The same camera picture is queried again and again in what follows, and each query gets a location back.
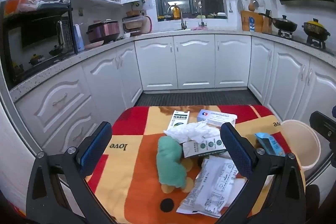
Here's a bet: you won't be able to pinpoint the pink plate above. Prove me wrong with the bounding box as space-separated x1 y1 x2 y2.
85 40 105 50

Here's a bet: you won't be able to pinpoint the white tissue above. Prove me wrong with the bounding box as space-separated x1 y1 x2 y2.
163 120 222 144

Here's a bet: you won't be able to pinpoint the green white medicine box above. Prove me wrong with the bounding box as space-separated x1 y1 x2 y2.
168 109 191 131

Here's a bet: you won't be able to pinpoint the blue plastic jug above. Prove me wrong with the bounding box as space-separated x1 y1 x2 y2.
73 24 85 52

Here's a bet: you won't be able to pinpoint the green cloth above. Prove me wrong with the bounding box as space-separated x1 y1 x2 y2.
156 135 187 188

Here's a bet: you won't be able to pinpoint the blue snack packet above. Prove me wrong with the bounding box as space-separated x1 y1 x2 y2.
254 132 286 157

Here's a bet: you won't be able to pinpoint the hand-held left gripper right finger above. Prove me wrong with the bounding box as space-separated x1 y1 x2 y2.
219 122 307 224

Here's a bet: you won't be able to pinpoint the white box blue red logo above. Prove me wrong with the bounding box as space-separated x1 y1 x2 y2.
197 109 238 128

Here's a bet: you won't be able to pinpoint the row of white cabinet doors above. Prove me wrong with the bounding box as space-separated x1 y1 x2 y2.
10 34 336 156

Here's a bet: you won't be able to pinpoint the stacked food containers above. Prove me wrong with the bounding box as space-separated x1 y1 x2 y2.
122 10 145 37

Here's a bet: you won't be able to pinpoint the gas stove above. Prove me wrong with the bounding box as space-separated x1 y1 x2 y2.
262 28 336 56

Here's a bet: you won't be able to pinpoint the orange packet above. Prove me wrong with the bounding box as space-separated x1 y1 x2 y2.
4 0 24 16

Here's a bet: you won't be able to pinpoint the black wok with lid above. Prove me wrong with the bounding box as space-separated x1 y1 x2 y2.
259 13 298 31

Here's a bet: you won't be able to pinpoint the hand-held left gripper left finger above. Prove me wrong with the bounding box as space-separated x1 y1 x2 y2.
26 121 113 224

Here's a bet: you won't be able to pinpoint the white box green labels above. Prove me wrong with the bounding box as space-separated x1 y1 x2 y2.
182 135 229 159

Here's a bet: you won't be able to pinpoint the printed blanket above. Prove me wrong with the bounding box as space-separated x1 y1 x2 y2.
85 105 306 224

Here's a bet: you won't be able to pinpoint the steel kitchen faucet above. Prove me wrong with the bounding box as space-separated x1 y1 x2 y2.
168 5 187 30

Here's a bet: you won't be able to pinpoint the white printed plastic package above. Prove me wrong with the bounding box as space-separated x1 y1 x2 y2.
175 155 248 219

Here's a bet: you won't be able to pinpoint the knife block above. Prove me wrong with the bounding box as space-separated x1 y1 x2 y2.
259 9 273 34

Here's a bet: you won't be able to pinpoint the black microwave oven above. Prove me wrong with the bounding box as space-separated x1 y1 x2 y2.
3 10 79 88

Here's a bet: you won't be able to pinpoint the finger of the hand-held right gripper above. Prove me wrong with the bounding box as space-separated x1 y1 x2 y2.
309 111 336 147

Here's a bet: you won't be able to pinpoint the wooden cutting board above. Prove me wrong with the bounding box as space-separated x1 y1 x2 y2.
241 10 264 32

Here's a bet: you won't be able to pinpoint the yellow lid clay pot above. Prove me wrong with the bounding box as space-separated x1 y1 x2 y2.
302 19 331 38

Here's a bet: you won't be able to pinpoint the pink cutting board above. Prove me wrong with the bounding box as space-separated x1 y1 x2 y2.
142 15 153 34

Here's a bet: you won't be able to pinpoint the beige plastic bin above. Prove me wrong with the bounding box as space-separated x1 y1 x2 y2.
279 119 321 171

